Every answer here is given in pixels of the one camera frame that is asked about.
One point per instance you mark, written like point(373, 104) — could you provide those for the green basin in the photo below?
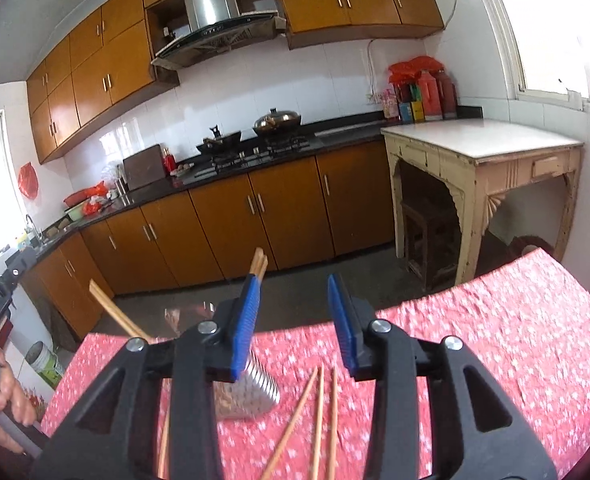
point(75, 212)

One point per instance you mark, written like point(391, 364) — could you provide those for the stainless steel range hood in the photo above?
point(210, 5)

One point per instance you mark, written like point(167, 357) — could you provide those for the small blue box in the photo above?
point(405, 112)

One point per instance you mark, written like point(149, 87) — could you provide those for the dark wooden cutting board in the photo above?
point(142, 167)

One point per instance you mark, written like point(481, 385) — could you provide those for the small dish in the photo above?
point(182, 169)

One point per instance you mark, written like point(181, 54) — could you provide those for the sliding window with white frame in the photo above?
point(565, 25)

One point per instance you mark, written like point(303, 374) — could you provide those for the small yellow box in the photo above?
point(417, 111)

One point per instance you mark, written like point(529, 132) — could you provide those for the white wall socket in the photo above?
point(371, 98)

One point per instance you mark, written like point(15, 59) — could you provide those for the wooden base cabinets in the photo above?
point(285, 210)

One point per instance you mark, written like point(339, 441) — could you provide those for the red bottle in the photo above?
point(169, 162)

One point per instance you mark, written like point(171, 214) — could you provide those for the dark red thermos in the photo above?
point(447, 95)

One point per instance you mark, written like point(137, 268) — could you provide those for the cream wooden side table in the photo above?
point(475, 140)

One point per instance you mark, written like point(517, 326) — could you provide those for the red basin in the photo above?
point(75, 199)

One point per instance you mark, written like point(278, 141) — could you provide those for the dark round wooden object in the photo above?
point(530, 247)

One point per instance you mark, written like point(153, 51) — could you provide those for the red floral tablecloth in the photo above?
point(475, 320)

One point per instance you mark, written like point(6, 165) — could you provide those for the wok with metal lid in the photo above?
point(277, 121)

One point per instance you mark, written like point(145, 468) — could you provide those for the metal faucet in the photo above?
point(34, 225)

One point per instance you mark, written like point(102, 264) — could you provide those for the black gas stove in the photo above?
point(255, 152)

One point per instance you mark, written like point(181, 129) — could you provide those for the set of wooden chopsticks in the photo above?
point(332, 425)

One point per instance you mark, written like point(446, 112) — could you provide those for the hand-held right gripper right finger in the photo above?
point(345, 330)

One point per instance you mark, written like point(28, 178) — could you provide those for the red plastic jug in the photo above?
point(429, 97)

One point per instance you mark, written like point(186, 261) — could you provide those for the large red plastic bag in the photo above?
point(415, 67)

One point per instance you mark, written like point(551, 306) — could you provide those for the brown potatoes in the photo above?
point(57, 227)

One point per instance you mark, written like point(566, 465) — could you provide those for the stainless steel cup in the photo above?
point(121, 185)

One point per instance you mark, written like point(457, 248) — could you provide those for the black kitchen countertop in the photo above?
point(345, 132)

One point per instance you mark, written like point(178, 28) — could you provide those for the person's left hand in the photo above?
point(15, 390)

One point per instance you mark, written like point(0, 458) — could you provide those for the white green plastic bucket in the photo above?
point(45, 365)

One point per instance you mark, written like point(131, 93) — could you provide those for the hanging red plastic bag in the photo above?
point(29, 180)

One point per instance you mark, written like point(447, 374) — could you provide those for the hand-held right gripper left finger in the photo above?
point(245, 330)

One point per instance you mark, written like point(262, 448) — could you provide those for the pink label bottle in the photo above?
point(390, 105)

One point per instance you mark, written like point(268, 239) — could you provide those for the wooden wall cabinets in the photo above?
point(115, 65)

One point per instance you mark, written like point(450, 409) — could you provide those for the yellow detergent bottle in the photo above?
point(23, 240)

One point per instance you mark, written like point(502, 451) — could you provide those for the white plastic bag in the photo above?
point(110, 172)

